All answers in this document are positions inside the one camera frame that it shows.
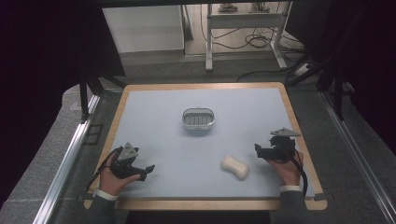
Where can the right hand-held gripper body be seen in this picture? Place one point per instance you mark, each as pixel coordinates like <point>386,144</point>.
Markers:
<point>282,143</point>

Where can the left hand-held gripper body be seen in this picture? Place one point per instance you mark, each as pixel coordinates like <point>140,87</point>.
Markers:
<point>123,161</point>

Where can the white bar of soap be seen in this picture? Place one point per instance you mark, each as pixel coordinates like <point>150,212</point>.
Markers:
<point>235,167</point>

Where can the small metal basket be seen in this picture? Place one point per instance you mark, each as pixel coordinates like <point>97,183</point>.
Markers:
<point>198,118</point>

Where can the person's left hand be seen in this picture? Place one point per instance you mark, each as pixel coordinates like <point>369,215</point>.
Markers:
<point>114,181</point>

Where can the person's right hand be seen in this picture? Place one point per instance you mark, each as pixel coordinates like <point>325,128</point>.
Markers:
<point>288,170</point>

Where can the light blue table mat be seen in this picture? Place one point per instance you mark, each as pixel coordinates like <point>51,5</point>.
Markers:
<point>199,146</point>

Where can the white power strip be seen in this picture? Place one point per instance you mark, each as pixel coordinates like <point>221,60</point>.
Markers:
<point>302,70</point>

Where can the black tripod stand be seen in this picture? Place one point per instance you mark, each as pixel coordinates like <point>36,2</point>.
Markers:
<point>330,77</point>
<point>90,87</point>

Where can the white cabinet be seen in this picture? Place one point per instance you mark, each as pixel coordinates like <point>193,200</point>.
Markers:
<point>143,29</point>

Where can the aluminium rail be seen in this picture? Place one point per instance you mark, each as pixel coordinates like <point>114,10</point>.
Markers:
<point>358,155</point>
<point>67,161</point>

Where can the white metal desk frame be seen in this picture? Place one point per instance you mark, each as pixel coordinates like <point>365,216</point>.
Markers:
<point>246,21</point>

